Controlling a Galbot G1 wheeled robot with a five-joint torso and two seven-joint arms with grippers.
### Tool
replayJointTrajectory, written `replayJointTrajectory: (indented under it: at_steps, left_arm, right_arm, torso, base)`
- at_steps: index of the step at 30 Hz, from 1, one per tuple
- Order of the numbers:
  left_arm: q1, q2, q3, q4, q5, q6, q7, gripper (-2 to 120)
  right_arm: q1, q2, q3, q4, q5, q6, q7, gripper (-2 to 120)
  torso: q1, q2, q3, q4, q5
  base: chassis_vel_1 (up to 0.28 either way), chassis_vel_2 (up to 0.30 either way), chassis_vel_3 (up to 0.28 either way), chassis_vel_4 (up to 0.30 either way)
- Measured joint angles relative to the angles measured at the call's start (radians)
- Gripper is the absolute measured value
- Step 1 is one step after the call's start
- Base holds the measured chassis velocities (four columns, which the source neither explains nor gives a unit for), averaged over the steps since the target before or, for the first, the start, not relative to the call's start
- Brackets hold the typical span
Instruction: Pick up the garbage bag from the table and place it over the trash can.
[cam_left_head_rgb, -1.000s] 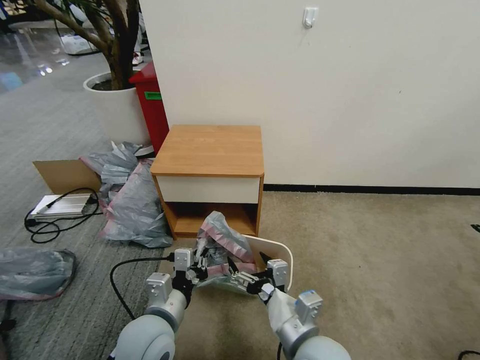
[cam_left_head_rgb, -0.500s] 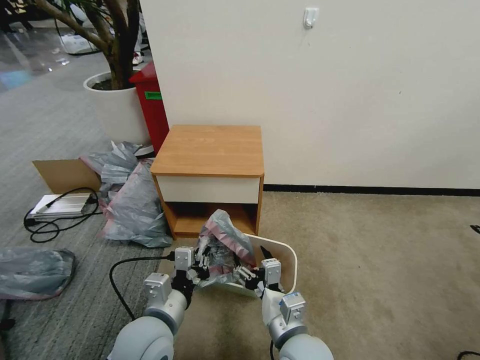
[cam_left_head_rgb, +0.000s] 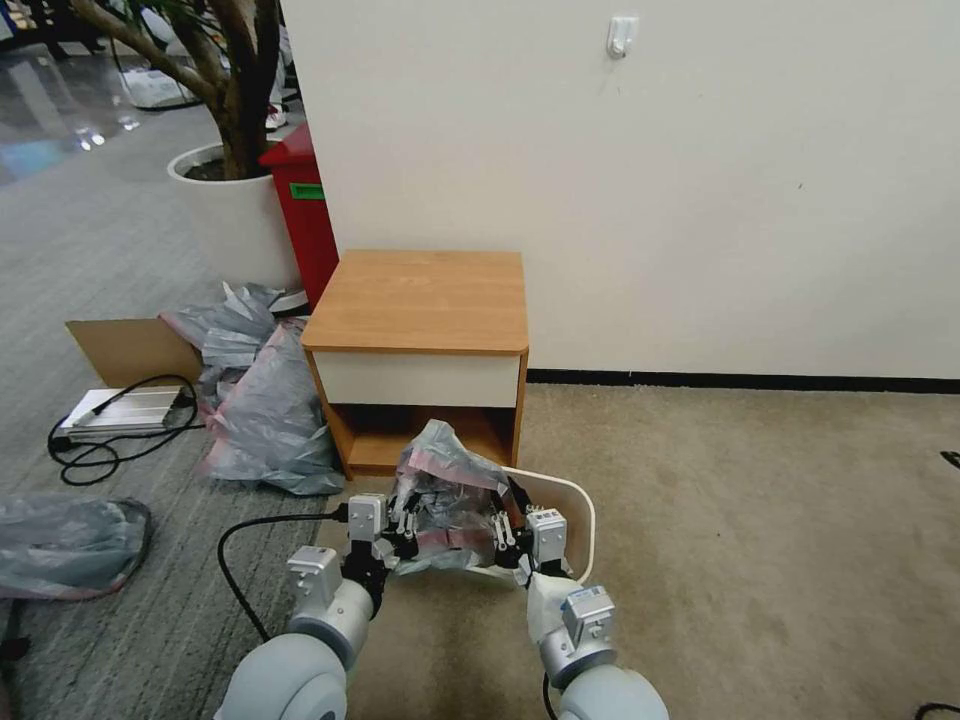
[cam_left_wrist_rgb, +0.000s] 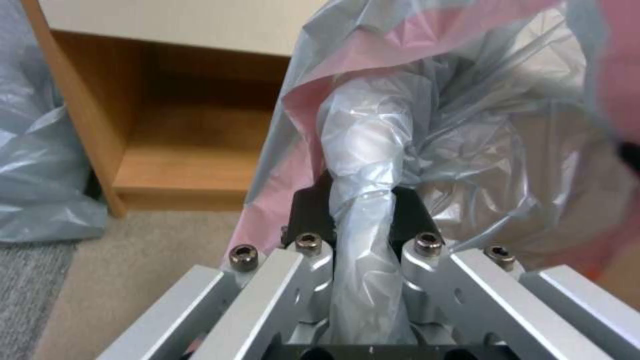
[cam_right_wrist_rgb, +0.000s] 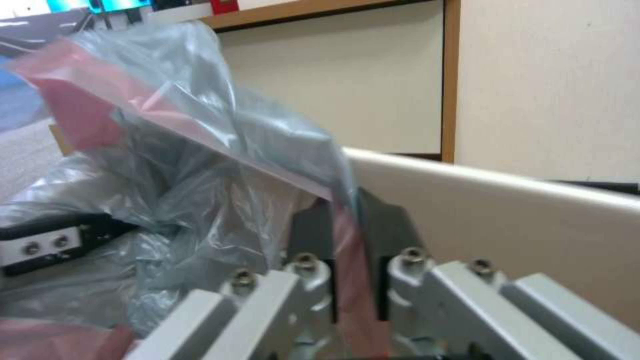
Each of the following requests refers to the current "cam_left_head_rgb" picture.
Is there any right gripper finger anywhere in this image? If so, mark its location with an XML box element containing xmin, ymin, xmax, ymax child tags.
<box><xmin>499</xmin><ymin>479</ymin><xmax>538</xmax><ymax>528</ymax></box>
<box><xmin>487</xmin><ymin>512</ymin><xmax>520</xmax><ymax>568</ymax></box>

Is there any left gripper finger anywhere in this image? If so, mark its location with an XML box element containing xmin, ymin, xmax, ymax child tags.
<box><xmin>383</xmin><ymin>491</ymin><xmax>412</xmax><ymax>543</ymax></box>
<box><xmin>397</xmin><ymin>509</ymin><xmax>426</xmax><ymax>564</ymax></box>

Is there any grey garbage bag pink band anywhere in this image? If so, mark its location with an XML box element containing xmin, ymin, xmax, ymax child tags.
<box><xmin>392</xmin><ymin>419</ymin><xmax>528</xmax><ymax>577</ymax></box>

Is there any white trash can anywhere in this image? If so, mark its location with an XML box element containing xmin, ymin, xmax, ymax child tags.
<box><xmin>395</xmin><ymin>464</ymin><xmax>598</xmax><ymax>588</ymax></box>

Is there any crumpled grey garbage bag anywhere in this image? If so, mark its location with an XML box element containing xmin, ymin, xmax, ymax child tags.
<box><xmin>160</xmin><ymin>280</ymin><xmax>289</xmax><ymax>380</ymax></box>
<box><xmin>193</xmin><ymin>318</ymin><xmax>348</xmax><ymax>498</ymax></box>
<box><xmin>0</xmin><ymin>493</ymin><xmax>154</xmax><ymax>603</ymax></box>

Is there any wooden nightstand white drawer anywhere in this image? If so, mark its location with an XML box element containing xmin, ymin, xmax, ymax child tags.
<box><xmin>299</xmin><ymin>249</ymin><xmax>532</xmax><ymax>481</ymax></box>

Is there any silver metal power box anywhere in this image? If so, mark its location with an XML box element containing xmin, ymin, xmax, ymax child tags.
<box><xmin>58</xmin><ymin>387</ymin><xmax>190</xmax><ymax>439</ymax></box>

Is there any red bin green label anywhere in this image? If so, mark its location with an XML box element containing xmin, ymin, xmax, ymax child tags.
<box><xmin>257</xmin><ymin>122</ymin><xmax>343</xmax><ymax>310</ymax></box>

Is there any brown cardboard sheet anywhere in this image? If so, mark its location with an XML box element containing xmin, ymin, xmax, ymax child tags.
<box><xmin>64</xmin><ymin>317</ymin><xmax>205</xmax><ymax>393</ymax></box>

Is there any white round plant pot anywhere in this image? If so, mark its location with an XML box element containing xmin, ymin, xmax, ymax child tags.
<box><xmin>165</xmin><ymin>141</ymin><xmax>303</xmax><ymax>292</ymax></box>

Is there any brown tree trunk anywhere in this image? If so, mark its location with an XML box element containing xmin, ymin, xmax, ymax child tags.
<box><xmin>69</xmin><ymin>0</ymin><xmax>284</xmax><ymax>182</ymax></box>

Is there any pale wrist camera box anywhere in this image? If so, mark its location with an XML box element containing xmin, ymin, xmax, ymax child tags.
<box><xmin>524</xmin><ymin>507</ymin><xmax>570</xmax><ymax>565</ymax></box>
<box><xmin>346</xmin><ymin>494</ymin><xmax>390</xmax><ymax>543</ymax></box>

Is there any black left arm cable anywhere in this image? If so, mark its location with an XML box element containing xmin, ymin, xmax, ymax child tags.
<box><xmin>216</xmin><ymin>508</ymin><xmax>351</xmax><ymax>643</ymax></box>

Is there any black power cable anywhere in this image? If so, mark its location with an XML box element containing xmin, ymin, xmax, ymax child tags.
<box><xmin>47</xmin><ymin>374</ymin><xmax>210</xmax><ymax>487</ymax></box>

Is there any white wall hook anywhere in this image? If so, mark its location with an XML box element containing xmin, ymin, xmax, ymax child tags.
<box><xmin>605</xmin><ymin>14</ymin><xmax>640</xmax><ymax>61</ymax></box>

